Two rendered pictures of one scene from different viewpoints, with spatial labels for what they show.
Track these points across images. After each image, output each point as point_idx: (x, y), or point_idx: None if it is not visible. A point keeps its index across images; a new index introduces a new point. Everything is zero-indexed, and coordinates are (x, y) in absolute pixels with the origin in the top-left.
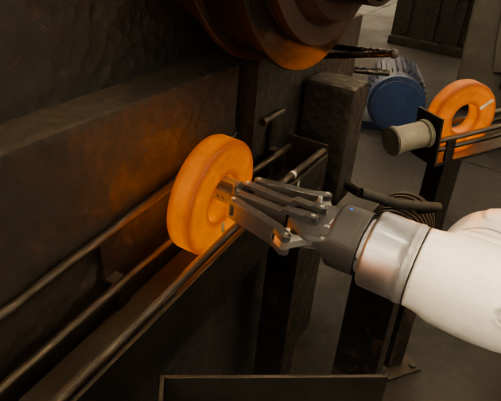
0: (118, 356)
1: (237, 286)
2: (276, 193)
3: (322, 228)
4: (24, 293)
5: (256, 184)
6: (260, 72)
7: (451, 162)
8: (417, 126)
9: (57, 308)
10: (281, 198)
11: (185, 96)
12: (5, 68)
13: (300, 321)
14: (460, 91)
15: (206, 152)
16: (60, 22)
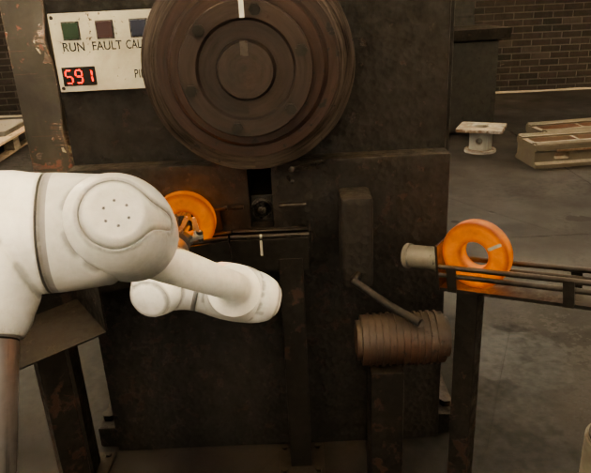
0: None
1: (278, 316)
2: (184, 223)
3: None
4: None
5: (187, 219)
6: (273, 172)
7: (456, 292)
8: (424, 249)
9: None
10: (180, 225)
11: (195, 172)
12: (111, 144)
13: (411, 418)
14: (461, 226)
15: (169, 195)
16: (137, 129)
